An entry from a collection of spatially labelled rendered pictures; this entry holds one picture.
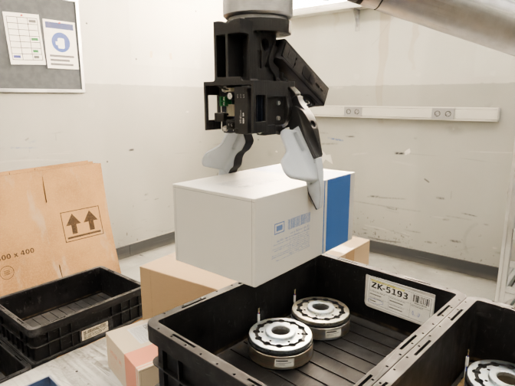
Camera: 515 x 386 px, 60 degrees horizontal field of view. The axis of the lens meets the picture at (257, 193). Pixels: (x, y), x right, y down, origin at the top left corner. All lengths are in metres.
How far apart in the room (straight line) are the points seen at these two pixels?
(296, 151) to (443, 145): 2.94
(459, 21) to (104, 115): 2.95
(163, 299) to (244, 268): 0.58
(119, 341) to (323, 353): 0.39
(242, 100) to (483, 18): 0.35
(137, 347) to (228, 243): 0.48
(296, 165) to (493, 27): 0.34
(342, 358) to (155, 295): 0.46
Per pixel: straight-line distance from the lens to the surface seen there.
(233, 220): 0.44
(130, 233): 3.64
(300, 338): 0.73
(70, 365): 1.03
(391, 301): 0.83
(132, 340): 0.92
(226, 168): 0.56
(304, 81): 0.53
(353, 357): 0.76
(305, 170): 0.47
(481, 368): 0.74
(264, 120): 0.46
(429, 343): 0.62
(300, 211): 0.48
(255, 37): 0.48
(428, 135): 3.42
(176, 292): 0.98
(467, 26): 0.67
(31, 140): 3.17
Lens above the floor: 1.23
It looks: 12 degrees down
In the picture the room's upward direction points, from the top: straight up
